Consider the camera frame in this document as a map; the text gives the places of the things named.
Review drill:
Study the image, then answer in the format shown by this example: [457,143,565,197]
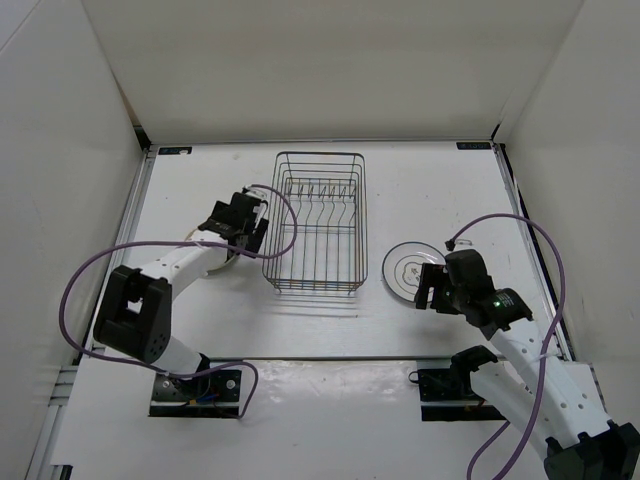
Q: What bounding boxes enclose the wire dish rack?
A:
[262,151,368,296]

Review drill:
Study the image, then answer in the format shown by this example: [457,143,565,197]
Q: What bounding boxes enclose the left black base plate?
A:
[148,369,242,418]

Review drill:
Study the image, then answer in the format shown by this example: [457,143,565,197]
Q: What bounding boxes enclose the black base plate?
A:
[148,369,242,418]
[408,368,504,422]

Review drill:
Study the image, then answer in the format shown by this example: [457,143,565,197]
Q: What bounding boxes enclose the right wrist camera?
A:
[445,249,495,296]

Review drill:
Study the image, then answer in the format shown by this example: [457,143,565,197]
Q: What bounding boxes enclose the white plate with blue rim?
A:
[382,241,444,303]

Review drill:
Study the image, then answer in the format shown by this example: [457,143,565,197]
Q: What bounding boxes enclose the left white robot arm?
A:
[93,189,268,400]

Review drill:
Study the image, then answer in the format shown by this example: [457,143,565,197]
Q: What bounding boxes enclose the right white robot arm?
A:
[414,263,639,479]

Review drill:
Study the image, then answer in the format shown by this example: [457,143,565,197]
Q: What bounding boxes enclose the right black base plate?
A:
[408,368,504,422]

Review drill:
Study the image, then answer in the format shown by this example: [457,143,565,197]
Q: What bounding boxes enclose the beige plate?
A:
[185,229,236,276]

